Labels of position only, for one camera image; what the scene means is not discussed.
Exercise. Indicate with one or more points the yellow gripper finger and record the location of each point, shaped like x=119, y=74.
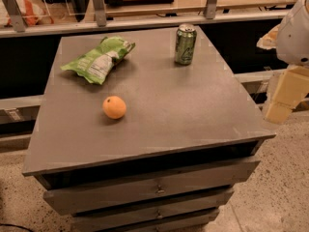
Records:
x=284, y=93
x=269, y=40

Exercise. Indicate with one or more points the orange fruit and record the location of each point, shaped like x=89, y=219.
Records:
x=114, y=107

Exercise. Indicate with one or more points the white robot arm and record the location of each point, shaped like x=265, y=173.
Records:
x=290, y=39

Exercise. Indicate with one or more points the green soda can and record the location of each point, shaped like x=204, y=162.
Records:
x=185, y=42

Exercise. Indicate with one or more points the grey drawer cabinet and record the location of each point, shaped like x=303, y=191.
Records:
x=175, y=116

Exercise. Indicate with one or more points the green chip bag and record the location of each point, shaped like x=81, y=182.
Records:
x=96, y=64

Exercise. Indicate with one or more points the middle grey drawer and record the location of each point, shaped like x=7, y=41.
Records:
x=158, y=210

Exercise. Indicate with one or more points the grey drawer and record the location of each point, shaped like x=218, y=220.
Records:
x=158, y=210
x=110, y=193
x=170, y=223

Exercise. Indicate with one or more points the bottom grey drawer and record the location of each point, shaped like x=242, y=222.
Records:
x=170, y=223

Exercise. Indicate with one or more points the orange white striped bag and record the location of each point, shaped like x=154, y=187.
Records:
x=31, y=12

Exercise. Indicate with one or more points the top grey drawer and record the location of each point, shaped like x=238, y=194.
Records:
x=110, y=193

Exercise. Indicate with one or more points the grey metal railing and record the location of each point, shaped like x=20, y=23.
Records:
x=181, y=11

